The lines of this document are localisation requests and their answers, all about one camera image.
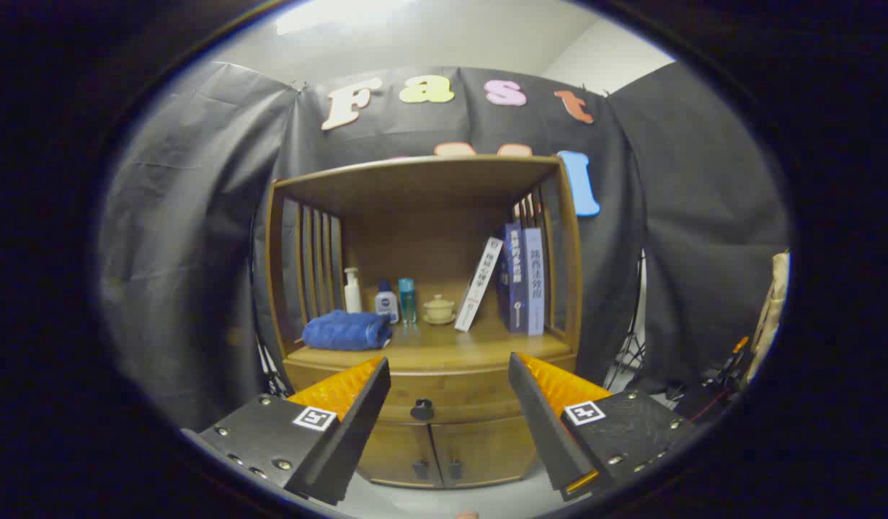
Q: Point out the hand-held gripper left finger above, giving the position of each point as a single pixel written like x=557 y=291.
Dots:
x=350 y=440

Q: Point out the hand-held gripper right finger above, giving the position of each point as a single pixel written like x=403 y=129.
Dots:
x=541 y=425

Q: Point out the black drawer knob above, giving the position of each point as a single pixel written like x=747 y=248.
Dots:
x=422 y=411

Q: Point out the wooden drawer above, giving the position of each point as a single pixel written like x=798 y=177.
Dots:
x=451 y=389

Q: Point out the wooden cabinet door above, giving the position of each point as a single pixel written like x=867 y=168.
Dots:
x=401 y=454
x=487 y=450

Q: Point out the wooden countertop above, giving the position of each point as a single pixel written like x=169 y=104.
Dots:
x=444 y=349

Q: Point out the wooden cabinet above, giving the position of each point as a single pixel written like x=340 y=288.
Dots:
x=415 y=194

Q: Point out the blue folded towel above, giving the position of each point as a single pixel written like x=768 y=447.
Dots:
x=343 y=331

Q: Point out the black tripod stand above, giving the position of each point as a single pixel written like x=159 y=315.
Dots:
x=626 y=353

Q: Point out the white bottle with blue cap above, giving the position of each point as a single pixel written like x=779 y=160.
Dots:
x=386 y=304

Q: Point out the white pump bottle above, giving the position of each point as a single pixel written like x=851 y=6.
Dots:
x=352 y=295

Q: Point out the pale lavender book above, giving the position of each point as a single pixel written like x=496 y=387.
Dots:
x=534 y=281

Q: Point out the dark blue book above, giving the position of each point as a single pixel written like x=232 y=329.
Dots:
x=514 y=281

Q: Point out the clear blue bottle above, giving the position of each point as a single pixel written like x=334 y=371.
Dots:
x=408 y=299

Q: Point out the white book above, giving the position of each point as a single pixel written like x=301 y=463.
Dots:
x=478 y=285

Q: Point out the beige lidded teacup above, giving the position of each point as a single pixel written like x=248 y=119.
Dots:
x=439 y=310

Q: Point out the beige object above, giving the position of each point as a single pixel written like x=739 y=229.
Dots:
x=772 y=303

